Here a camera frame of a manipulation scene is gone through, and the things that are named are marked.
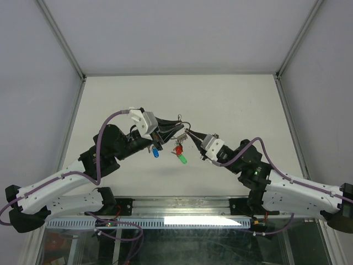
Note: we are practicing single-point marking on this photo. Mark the aluminium frame post left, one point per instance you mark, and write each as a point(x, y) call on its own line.
point(44, 9)

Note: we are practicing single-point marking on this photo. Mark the blue key tag upper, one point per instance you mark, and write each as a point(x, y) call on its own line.
point(155, 152)

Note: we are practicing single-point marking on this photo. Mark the aluminium frame post right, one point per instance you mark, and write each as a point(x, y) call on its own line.
point(303, 31)

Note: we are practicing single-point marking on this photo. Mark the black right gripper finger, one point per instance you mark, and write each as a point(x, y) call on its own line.
point(197, 143)
point(197, 136)

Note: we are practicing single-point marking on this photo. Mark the silver keys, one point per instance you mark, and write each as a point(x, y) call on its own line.
point(181, 138)

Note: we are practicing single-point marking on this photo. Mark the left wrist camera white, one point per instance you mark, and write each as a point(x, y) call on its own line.
point(145, 122)

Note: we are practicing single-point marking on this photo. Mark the aluminium frame post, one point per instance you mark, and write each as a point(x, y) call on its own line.
point(303, 31)
point(44, 9)

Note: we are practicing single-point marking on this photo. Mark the large silver keyring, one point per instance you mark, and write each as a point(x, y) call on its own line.
point(186, 126)

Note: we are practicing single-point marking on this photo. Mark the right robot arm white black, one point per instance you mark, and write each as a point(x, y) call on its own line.
point(273, 190)

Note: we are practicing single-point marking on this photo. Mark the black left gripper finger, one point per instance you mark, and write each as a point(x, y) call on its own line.
point(166, 133)
point(166, 123)

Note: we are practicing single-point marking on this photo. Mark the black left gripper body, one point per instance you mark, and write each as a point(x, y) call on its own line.
point(144, 143)

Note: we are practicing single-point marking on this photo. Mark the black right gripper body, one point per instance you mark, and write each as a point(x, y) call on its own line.
point(224, 158)

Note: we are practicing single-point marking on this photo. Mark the red key tag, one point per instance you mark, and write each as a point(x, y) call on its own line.
point(178, 150)

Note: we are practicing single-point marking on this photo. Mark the green key tag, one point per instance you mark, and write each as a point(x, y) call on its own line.
point(182, 159)

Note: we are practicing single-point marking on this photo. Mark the white cable duct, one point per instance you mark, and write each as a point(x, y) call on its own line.
point(169, 222)

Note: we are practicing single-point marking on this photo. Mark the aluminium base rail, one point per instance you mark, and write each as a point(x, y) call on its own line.
point(157, 207)

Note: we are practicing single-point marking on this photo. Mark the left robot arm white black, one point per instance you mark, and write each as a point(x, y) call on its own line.
point(76, 188)

